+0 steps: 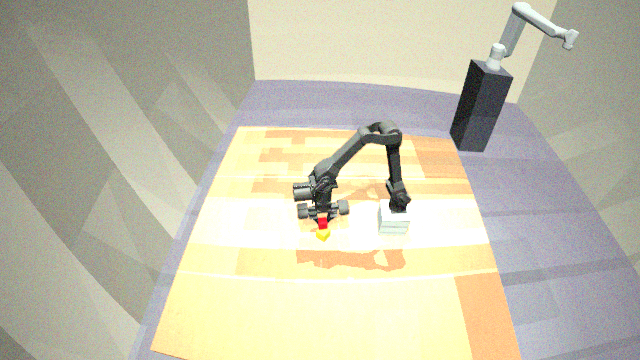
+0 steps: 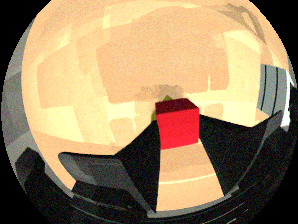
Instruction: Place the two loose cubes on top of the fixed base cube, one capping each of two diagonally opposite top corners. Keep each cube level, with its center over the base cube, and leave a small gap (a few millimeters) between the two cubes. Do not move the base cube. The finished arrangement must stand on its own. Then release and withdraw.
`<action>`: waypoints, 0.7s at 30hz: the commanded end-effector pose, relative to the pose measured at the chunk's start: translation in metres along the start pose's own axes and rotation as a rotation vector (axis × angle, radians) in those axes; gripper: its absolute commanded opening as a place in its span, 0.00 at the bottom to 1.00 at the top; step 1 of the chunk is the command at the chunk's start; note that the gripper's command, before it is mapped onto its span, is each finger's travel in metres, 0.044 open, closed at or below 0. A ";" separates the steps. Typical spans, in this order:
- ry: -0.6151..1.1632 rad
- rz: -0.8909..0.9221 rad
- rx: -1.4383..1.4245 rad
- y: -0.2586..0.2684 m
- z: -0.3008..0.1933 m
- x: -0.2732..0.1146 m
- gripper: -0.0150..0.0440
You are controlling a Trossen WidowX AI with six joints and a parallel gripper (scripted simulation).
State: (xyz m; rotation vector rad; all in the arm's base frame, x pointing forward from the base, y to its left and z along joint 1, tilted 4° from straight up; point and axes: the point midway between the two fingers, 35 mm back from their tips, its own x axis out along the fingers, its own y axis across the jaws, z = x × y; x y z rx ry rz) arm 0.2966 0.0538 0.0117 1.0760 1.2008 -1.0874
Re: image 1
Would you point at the yellow cube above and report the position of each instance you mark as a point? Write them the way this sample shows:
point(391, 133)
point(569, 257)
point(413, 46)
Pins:
point(323, 234)

